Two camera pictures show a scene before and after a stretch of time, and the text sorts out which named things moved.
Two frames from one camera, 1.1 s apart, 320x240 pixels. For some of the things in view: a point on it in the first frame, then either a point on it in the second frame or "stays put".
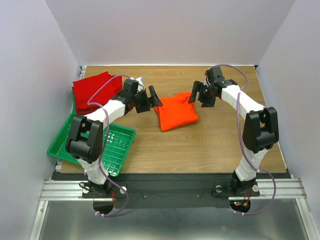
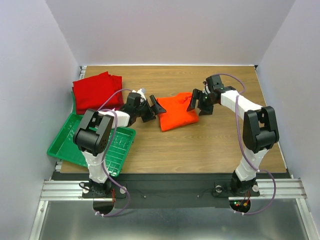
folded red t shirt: x=84 y=89 stays put
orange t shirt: x=176 y=111 stays put
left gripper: x=146 y=107 to x=156 y=109
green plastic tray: x=118 y=147 stays put
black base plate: x=161 y=190 stays put
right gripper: x=202 y=92 to x=200 y=100
